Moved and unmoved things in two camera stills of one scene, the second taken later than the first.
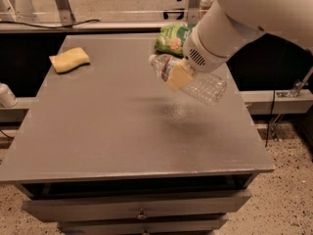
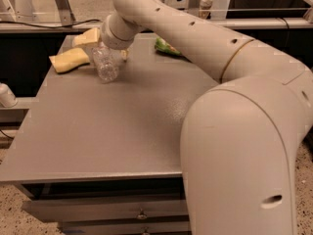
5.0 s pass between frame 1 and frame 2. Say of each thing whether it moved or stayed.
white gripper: moved
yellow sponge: stayed
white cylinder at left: stayed
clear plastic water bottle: moved
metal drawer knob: stayed
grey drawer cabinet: stayed
